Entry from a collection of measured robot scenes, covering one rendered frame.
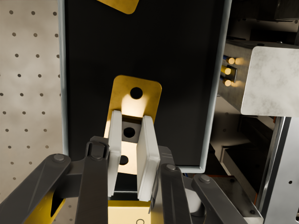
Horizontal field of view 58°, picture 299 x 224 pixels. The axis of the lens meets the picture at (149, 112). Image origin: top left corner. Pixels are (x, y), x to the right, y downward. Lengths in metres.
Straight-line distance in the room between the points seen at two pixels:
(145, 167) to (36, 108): 0.63
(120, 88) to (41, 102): 0.56
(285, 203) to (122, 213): 0.36
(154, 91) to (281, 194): 0.40
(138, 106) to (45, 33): 0.53
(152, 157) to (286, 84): 0.22
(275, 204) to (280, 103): 0.27
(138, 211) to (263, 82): 0.20
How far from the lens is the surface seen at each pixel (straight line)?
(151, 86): 0.21
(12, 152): 0.85
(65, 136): 0.26
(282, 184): 0.55
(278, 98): 0.34
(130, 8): 0.23
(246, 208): 0.50
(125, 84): 0.21
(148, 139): 0.17
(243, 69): 0.33
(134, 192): 0.31
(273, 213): 0.58
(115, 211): 0.30
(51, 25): 0.72
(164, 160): 0.17
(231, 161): 0.77
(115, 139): 0.16
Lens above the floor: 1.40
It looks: 71 degrees down
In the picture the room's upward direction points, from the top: 167 degrees clockwise
